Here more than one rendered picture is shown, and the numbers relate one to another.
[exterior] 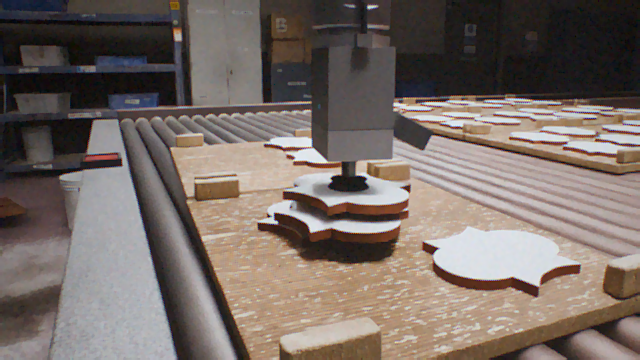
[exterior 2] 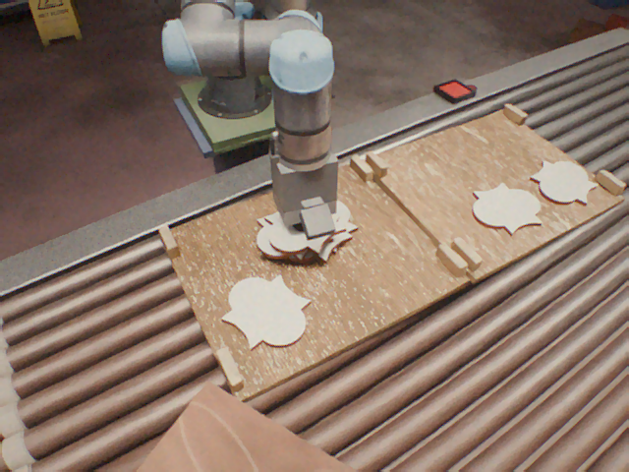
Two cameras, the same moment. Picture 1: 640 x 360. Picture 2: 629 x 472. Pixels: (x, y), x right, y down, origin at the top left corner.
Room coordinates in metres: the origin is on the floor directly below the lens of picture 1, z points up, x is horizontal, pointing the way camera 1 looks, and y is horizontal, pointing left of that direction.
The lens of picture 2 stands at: (0.41, -0.55, 1.53)
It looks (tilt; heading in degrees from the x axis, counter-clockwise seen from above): 48 degrees down; 82
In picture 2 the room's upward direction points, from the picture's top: straight up
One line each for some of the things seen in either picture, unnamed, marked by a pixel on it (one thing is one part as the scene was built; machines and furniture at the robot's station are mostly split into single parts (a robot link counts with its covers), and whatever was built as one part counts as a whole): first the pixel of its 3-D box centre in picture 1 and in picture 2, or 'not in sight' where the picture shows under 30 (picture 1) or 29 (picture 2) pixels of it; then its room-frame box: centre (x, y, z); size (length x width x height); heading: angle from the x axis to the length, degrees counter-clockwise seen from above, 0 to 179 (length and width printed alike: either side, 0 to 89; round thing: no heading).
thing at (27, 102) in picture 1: (44, 102); not in sight; (4.76, 2.87, 0.74); 0.44 x 0.36 x 0.20; 96
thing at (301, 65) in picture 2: not in sight; (302, 82); (0.47, -0.02, 1.24); 0.09 x 0.08 x 0.11; 86
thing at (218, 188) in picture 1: (216, 188); (361, 168); (0.60, 0.14, 0.95); 0.06 x 0.02 x 0.03; 112
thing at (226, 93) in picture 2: not in sight; (233, 80); (0.35, 0.51, 0.96); 0.15 x 0.15 x 0.10
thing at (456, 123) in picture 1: (463, 119); not in sight; (1.44, -0.44, 0.94); 0.41 x 0.35 x 0.04; 24
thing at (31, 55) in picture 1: (46, 56); not in sight; (4.82, 2.83, 1.20); 0.36 x 0.28 x 0.22; 97
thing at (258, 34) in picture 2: not in sight; (285, 47); (0.45, 0.07, 1.24); 0.11 x 0.11 x 0.08; 86
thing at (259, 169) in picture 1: (272, 163); (491, 181); (0.86, 0.09, 0.93); 0.41 x 0.35 x 0.02; 21
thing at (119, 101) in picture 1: (135, 101); not in sight; (5.09, 2.05, 0.72); 0.50 x 0.38 x 0.16; 102
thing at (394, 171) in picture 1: (392, 171); (451, 260); (0.70, -0.11, 0.95); 0.06 x 0.02 x 0.03; 112
